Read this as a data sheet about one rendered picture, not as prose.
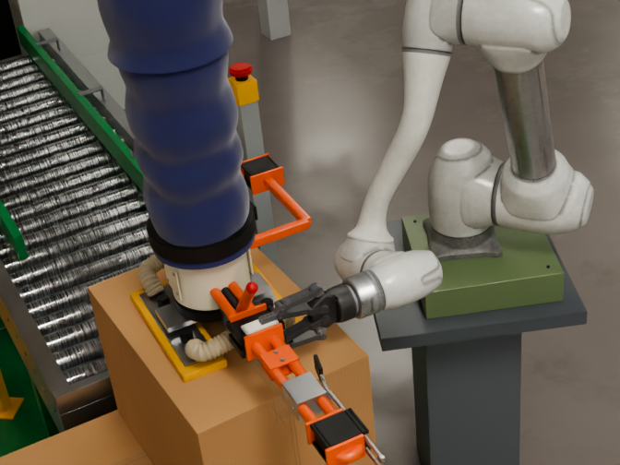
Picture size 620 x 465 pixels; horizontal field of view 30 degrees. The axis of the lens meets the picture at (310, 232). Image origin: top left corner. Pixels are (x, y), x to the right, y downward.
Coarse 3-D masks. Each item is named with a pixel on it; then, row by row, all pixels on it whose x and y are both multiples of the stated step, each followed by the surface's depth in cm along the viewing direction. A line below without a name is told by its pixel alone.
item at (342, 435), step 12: (312, 420) 201; (324, 420) 200; (336, 420) 200; (348, 420) 200; (312, 432) 201; (324, 432) 198; (336, 432) 198; (348, 432) 197; (360, 432) 197; (324, 444) 196; (336, 444) 195; (348, 444) 195; (360, 444) 197; (324, 456) 199
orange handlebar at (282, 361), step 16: (272, 192) 270; (288, 208) 263; (288, 224) 256; (304, 224) 256; (256, 240) 252; (272, 240) 254; (240, 288) 238; (224, 304) 233; (272, 336) 223; (256, 352) 220; (272, 352) 218; (288, 352) 218; (272, 368) 215; (288, 368) 218; (320, 400) 207; (304, 416) 204; (352, 448) 196
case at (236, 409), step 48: (96, 288) 266; (288, 288) 259; (144, 336) 250; (336, 336) 243; (144, 384) 249; (192, 384) 235; (240, 384) 233; (336, 384) 236; (144, 432) 268; (192, 432) 225; (240, 432) 228; (288, 432) 236
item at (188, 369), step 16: (144, 304) 256; (160, 304) 252; (160, 320) 250; (160, 336) 246; (176, 336) 245; (192, 336) 242; (208, 336) 244; (176, 352) 240; (176, 368) 237; (192, 368) 236; (208, 368) 236
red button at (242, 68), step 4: (236, 64) 338; (240, 64) 337; (244, 64) 337; (248, 64) 337; (232, 68) 335; (236, 68) 335; (240, 68) 335; (244, 68) 334; (248, 68) 335; (252, 68) 336; (232, 72) 334; (236, 72) 334; (240, 72) 334; (244, 72) 334; (248, 72) 334; (232, 76) 336; (236, 76) 334; (240, 76) 334; (244, 76) 335; (236, 80) 337; (240, 80) 336; (244, 80) 337
